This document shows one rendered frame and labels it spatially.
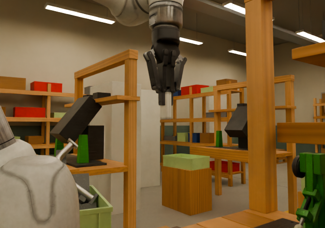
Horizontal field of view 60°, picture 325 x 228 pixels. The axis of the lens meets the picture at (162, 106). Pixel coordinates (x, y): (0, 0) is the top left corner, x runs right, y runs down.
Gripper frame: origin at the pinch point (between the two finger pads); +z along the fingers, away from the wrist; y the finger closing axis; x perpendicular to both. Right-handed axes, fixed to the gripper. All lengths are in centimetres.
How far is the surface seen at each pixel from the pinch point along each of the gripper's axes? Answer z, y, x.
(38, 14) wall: -263, -98, -661
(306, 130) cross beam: 7, -74, -2
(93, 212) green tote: 36, 3, -40
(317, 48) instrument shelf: -21, -54, 13
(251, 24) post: -42, -66, -22
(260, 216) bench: 43, -60, -16
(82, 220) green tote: 39, 7, -41
